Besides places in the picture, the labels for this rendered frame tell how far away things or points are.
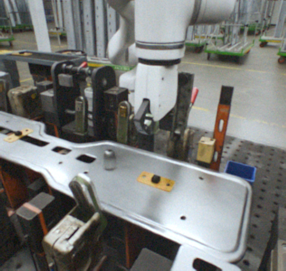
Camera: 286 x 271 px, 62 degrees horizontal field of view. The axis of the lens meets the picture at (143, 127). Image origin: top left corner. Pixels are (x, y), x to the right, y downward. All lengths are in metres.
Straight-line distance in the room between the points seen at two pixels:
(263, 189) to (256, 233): 0.24
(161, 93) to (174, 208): 0.23
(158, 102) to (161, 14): 0.13
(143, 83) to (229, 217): 0.30
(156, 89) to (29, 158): 0.42
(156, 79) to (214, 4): 0.14
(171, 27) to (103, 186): 0.35
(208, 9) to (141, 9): 0.10
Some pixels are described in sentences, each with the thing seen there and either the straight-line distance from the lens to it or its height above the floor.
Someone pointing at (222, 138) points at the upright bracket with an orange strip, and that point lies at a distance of 0.61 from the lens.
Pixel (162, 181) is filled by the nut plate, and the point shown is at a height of 1.00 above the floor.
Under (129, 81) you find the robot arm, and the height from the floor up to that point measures 1.03.
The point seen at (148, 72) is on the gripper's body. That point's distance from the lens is 0.39.
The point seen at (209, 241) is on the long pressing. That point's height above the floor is 1.00.
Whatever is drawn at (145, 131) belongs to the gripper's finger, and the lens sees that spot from 0.41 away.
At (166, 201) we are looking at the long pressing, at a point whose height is 1.00.
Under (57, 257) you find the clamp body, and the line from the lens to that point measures 0.42.
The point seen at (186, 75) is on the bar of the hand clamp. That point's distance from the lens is 0.59.
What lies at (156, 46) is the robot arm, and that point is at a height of 1.30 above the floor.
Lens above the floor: 1.36
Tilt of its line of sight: 28 degrees down
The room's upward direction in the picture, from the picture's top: straight up
